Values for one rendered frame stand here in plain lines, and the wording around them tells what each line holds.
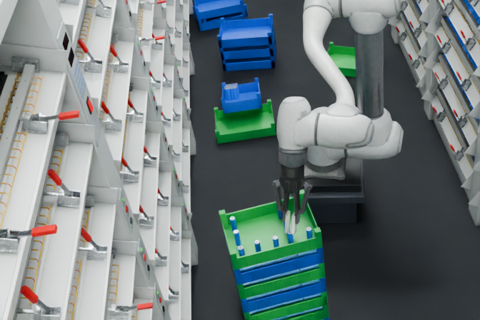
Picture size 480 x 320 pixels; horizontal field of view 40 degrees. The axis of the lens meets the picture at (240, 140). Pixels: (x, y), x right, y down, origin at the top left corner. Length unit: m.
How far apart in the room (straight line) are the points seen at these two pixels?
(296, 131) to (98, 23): 0.65
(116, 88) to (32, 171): 0.83
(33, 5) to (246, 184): 2.01
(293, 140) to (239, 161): 1.26
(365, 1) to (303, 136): 0.56
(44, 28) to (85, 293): 0.53
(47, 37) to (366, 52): 1.39
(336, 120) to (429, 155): 1.28
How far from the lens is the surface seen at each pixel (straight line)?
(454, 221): 2.95
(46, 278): 1.22
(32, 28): 1.32
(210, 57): 4.02
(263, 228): 2.29
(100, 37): 1.81
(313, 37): 2.25
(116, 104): 1.87
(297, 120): 2.01
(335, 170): 2.78
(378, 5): 2.33
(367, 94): 2.54
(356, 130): 1.99
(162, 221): 2.30
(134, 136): 2.05
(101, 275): 1.45
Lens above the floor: 2.20
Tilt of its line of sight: 41 degrees down
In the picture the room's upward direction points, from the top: 11 degrees counter-clockwise
